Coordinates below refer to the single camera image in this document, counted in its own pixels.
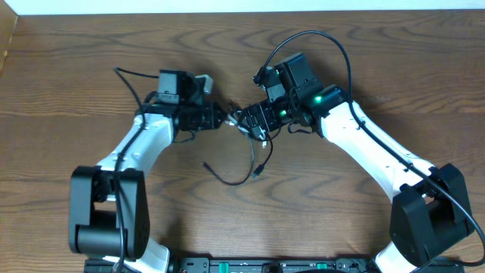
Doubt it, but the white usb cable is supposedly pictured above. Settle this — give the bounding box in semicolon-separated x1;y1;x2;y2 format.
225;113;268;149

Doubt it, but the black usb cable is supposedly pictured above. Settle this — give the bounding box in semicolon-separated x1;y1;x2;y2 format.
202;109;274;187

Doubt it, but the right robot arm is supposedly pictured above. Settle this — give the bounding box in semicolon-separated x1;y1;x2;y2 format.
241;53;475;272

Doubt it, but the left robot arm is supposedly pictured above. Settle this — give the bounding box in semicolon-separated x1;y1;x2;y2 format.
68;70;226;272

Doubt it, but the cardboard box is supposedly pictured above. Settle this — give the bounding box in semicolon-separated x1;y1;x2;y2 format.
0;0;18;70

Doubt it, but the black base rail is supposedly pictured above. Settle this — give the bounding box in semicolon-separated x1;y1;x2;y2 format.
83;258;465;273

